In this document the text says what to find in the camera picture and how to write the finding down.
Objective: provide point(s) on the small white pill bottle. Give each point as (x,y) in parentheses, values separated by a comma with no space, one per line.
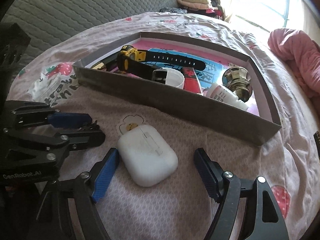
(223,94)

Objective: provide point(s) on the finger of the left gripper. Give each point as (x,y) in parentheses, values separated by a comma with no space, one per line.
(26,114)
(23,148)

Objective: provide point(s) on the grey cardboard box lid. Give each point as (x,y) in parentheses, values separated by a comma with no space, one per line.
(198,109)

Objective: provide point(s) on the pink blue children's book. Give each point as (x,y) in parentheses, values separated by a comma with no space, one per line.
(208,67)

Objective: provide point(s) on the pink red duvet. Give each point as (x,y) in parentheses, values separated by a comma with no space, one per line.
(301,54)

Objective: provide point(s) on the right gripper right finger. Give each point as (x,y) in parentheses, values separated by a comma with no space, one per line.
(262,217)

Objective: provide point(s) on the black lettered flat tag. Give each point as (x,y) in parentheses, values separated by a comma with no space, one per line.
(317,137)

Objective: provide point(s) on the folded clothes pile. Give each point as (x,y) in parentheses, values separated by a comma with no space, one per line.
(210,8)

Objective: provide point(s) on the grey quilted headboard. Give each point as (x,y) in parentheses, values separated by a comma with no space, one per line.
(50,22)

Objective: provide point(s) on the window with blue frame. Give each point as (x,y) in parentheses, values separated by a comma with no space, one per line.
(265,14)

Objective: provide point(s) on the white earbuds case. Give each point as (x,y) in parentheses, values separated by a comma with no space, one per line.
(148,158)

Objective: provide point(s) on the brass door knob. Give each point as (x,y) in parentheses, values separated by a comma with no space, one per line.
(238,81)

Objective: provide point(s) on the pink strawberry print bedsheet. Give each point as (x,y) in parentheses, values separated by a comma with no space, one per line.
(179,207)

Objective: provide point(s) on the dark blue patterned cloth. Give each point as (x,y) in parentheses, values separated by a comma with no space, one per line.
(174,10)

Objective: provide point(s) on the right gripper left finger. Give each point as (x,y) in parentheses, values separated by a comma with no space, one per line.
(53,220)

